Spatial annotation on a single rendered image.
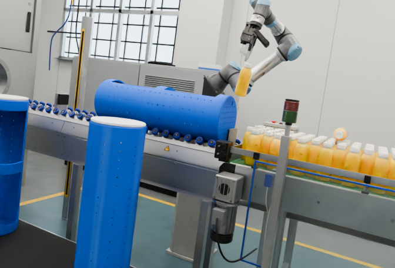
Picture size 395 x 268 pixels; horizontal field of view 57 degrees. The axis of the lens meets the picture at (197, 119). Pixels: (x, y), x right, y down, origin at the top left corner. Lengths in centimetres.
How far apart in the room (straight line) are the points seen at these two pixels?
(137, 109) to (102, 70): 250
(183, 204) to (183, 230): 19
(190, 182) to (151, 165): 26
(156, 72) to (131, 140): 247
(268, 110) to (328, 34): 119
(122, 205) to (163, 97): 68
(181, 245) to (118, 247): 96
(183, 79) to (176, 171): 200
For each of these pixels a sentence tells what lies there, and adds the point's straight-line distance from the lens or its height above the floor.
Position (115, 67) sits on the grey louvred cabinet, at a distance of 455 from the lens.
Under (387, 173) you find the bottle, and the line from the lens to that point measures 181.
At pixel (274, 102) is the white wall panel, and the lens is 493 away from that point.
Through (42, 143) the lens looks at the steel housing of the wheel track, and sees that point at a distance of 285.
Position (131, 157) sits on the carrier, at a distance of 181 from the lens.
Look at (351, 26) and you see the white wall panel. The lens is 488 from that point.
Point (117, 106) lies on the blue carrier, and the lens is 231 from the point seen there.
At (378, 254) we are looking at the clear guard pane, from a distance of 178.
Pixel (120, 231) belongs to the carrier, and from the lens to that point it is 191.
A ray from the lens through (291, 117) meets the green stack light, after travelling 159.
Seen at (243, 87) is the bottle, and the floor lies 129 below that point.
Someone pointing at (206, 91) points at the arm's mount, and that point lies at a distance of 264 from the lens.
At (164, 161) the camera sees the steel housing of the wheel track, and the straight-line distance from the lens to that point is 215.
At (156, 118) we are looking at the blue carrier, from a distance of 215.
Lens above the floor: 126
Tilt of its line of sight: 5 degrees down
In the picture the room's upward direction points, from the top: 8 degrees clockwise
